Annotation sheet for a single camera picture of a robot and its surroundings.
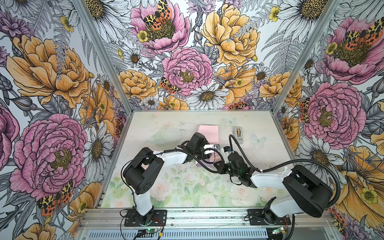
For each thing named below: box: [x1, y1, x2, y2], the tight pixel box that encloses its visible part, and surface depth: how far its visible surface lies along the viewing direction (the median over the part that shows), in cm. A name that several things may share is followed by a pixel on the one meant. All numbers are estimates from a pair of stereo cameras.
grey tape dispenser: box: [232, 126, 244, 145], surface depth 105 cm
